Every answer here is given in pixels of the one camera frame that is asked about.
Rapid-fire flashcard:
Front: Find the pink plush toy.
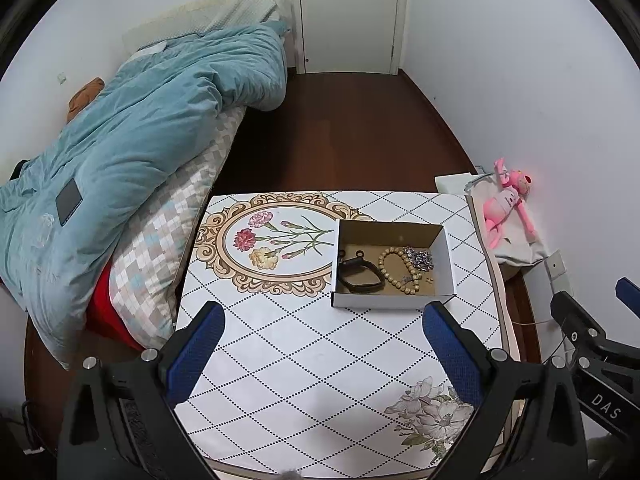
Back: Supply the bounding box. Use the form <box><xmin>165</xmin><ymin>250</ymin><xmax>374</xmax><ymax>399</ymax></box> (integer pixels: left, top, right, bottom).
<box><xmin>482</xmin><ymin>157</ymin><xmax>539</xmax><ymax>250</ymax></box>

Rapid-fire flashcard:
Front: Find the white power strip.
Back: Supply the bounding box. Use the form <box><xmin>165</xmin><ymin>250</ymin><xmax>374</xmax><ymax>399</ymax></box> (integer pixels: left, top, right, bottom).
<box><xmin>544</xmin><ymin>252</ymin><xmax>577</xmax><ymax>312</ymax></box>

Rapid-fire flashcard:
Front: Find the floral diamond pattern tablecloth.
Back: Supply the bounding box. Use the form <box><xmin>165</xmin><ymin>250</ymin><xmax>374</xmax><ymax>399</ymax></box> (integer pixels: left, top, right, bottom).
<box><xmin>174</xmin><ymin>190</ymin><xmax>507</xmax><ymax>479</ymax></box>

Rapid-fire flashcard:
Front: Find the person's right forearm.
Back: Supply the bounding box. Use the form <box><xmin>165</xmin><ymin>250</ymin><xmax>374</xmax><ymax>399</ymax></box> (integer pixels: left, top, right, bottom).
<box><xmin>584</xmin><ymin>435</ymin><xmax>640</xmax><ymax>480</ymax></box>

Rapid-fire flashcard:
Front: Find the light blue quilt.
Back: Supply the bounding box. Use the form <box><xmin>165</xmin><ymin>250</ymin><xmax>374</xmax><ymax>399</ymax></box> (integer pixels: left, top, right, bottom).
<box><xmin>0</xmin><ymin>20</ymin><xmax>289</xmax><ymax>371</ymax></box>

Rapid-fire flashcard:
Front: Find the wooden bead bracelet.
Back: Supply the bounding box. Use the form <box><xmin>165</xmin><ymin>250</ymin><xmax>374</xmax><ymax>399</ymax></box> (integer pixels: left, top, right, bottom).
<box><xmin>378</xmin><ymin>247</ymin><xmax>426</xmax><ymax>297</ymax></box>

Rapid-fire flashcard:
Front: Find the white door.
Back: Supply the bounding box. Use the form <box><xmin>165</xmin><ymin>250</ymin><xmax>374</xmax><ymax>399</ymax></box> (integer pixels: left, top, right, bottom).
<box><xmin>297</xmin><ymin>0</ymin><xmax>402</xmax><ymax>75</ymax></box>

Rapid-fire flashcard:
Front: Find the beige table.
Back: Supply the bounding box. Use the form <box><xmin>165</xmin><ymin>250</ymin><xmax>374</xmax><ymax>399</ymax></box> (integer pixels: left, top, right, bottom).
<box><xmin>174</xmin><ymin>190</ymin><xmax>524</xmax><ymax>480</ymax></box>

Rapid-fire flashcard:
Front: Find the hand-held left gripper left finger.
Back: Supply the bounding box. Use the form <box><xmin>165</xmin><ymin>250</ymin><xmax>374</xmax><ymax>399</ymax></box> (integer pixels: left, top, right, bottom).
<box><xmin>57</xmin><ymin>301</ymin><xmax>227</xmax><ymax>480</ymax></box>

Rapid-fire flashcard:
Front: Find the checkered bed sheet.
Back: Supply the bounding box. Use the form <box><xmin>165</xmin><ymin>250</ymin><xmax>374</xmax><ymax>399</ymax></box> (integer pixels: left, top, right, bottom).
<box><xmin>107</xmin><ymin>104</ymin><xmax>249</xmax><ymax>351</ymax></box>

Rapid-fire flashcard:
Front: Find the white cardboard box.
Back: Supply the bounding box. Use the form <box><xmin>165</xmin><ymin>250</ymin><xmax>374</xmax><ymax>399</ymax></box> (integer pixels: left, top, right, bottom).
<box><xmin>331</xmin><ymin>218</ymin><xmax>457</xmax><ymax>309</ymax></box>

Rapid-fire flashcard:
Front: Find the brown plush toy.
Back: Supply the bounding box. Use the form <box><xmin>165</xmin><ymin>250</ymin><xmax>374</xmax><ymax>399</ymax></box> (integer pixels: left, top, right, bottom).
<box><xmin>67</xmin><ymin>77</ymin><xmax>105</xmax><ymax>124</ymax></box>

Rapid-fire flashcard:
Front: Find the silver chain bracelet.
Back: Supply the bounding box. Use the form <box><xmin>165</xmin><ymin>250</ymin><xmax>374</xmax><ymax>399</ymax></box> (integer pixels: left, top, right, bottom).
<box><xmin>403</xmin><ymin>245</ymin><xmax>434</xmax><ymax>271</ymax></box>

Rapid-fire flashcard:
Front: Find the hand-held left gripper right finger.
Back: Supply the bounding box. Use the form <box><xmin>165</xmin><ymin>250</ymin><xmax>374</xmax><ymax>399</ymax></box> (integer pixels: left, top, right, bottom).
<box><xmin>421</xmin><ymin>301</ymin><xmax>589</xmax><ymax>480</ymax></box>

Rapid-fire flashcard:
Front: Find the cream pillow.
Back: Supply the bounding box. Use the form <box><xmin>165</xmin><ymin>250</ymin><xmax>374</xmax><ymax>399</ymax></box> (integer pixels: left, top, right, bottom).
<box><xmin>122</xmin><ymin>0</ymin><xmax>292</xmax><ymax>52</ymax></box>

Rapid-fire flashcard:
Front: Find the black cable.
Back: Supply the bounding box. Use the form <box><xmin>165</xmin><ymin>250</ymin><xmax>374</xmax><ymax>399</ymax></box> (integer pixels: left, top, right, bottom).
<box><xmin>19</xmin><ymin>400</ymin><xmax>57</xmax><ymax>457</ymax></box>

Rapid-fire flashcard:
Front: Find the black smart band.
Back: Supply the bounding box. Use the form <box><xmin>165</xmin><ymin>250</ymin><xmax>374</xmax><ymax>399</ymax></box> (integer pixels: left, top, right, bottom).
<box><xmin>338</xmin><ymin>254</ymin><xmax>386</xmax><ymax>294</ymax></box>

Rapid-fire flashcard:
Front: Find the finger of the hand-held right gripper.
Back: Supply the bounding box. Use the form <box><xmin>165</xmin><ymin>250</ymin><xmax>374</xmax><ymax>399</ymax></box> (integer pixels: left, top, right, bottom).
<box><xmin>615</xmin><ymin>276</ymin><xmax>640</xmax><ymax>317</ymax></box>
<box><xmin>550</xmin><ymin>290</ymin><xmax>609</xmax><ymax>357</ymax></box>

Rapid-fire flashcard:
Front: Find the red blanket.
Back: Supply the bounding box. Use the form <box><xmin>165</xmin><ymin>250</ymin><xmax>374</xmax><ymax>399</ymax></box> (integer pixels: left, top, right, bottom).
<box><xmin>84</xmin><ymin>267</ymin><xmax>146</xmax><ymax>352</ymax></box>

